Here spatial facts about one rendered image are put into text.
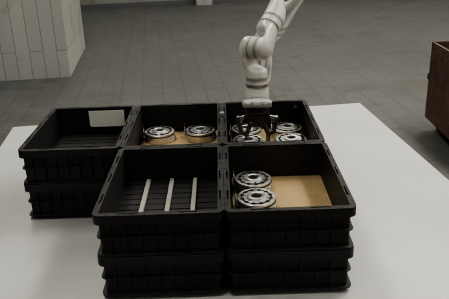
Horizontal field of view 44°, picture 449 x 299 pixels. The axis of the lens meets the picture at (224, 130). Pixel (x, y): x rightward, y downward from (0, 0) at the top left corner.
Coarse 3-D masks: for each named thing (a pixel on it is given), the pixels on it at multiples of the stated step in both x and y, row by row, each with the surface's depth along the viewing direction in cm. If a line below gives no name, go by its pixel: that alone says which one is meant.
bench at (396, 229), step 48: (336, 144) 220; (384, 144) 219; (0, 192) 190; (384, 192) 181; (432, 192) 180; (0, 240) 161; (48, 240) 160; (96, 240) 159; (384, 240) 155; (432, 240) 154; (0, 288) 140; (48, 288) 139; (96, 288) 138; (384, 288) 135; (432, 288) 134
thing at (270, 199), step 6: (240, 192) 149; (246, 192) 150; (264, 192) 149; (270, 192) 148; (240, 198) 146; (246, 198) 146; (270, 198) 146; (246, 204) 143; (252, 204) 143; (258, 204) 142; (264, 204) 142; (270, 204) 143
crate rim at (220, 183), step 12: (120, 156) 157; (108, 180) 143; (96, 204) 131; (96, 216) 126; (108, 216) 126; (120, 216) 126; (132, 216) 126; (144, 216) 126; (156, 216) 126; (168, 216) 126; (180, 216) 126; (192, 216) 126; (204, 216) 126; (216, 216) 126
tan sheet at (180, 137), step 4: (176, 132) 201; (180, 132) 201; (216, 132) 200; (144, 136) 198; (176, 136) 198; (180, 136) 197; (184, 136) 197; (216, 136) 196; (144, 140) 195; (176, 140) 194; (180, 140) 194; (184, 140) 194; (216, 140) 193; (144, 144) 191; (148, 144) 191; (164, 144) 191; (168, 144) 191
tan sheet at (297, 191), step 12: (276, 180) 162; (288, 180) 162; (300, 180) 162; (312, 180) 162; (276, 192) 155; (288, 192) 155; (300, 192) 155; (312, 192) 155; (324, 192) 154; (276, 204) 149; (288, 204) 149; (300, 204) 148; (312, 204) 148; (324, 204) 148
